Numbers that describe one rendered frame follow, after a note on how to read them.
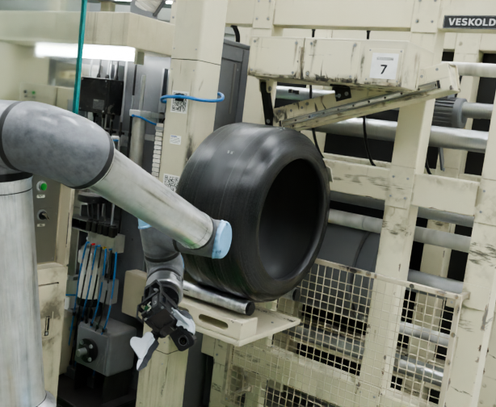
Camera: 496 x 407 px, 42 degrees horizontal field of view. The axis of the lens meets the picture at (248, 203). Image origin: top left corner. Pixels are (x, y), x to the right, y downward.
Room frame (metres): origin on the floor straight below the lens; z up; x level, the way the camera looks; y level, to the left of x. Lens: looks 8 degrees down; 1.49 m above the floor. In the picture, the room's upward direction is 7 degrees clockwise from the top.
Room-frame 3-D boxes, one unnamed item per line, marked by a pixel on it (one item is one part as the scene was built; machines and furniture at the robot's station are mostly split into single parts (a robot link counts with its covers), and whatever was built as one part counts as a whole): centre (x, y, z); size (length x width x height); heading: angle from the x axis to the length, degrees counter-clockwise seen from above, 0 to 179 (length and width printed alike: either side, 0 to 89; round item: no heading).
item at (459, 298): (2.32, -0.36, 0.65); 0.90 x 0.02 x 0.70; 55
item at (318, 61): (2.35, -0.25, 1.71); 0.61 x 0.25 x 0.15; 55
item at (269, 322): (2.18, 0.02, 0.80); 0.37 x 0.36 x 0.02; 145
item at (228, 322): (2.06, 0.10, 0.84); 0.36 x 0.09 x 0.06; 55
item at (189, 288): (2.06, 0.09, 0.90); 0.35 x 0.05 x 0.05; 55
